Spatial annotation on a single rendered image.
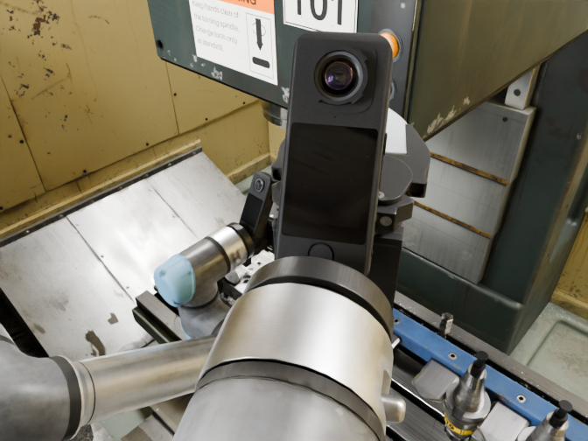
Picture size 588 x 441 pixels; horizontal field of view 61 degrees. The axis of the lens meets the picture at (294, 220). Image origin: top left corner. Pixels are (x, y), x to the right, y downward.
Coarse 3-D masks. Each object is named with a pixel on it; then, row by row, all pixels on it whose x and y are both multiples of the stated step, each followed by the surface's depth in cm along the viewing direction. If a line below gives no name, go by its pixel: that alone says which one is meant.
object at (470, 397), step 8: (464, 376) 71; (472, 376) 69; (480, 376) 69; (464, 384) 71; (472, 384) 70; (480, 384) 69; (456, 392) 73; (464, 392) 71; (472, 392) 70; (480, 392) 70; (456, 400) 73; (464, 400) 72; (472, 400) 71; (480, 400) 71; (464, 408) 72; (472, 408) 72; (480, 408) 72
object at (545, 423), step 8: (544, 424) 64; (552, 424) 63; (568, 424) 63; (536, 432) 66; (544, 432) 64; (552, 432) 63; (560, 432) 63; (528, 440) 67; (536, 440) 66; (544, 440) 65; (552, 440) 64; (560, 440) 64
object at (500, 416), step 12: (492, 408) 74; (504, 408) 74; (492, 420) 72; (504, 420) 72; (516, 420) 72; (528, 420) 72; (480, 432) 71; (492, 432) 71; (504, 432) 71; (516, 432) 71
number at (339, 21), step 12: (312, 0) 50; (324, 0) 49; (336, 0) 48; (348, 0) 47; (312, 12) 51; (324, 12) 50; (336, 12) 49; (348, 12) 48; (324, 24) 51; (336, 24) 50; (348, 24) 49
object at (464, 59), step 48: (432, 0) 43; (480, 0) 50; (528, 0) 58; (576, 0) 70; (192, 48) 69; (288, 48) 56; (432, 48) 47; (480, 48) 54; (528, 48) 65; (288, 96) 60; (432, 96) 51; (480, 96) 60
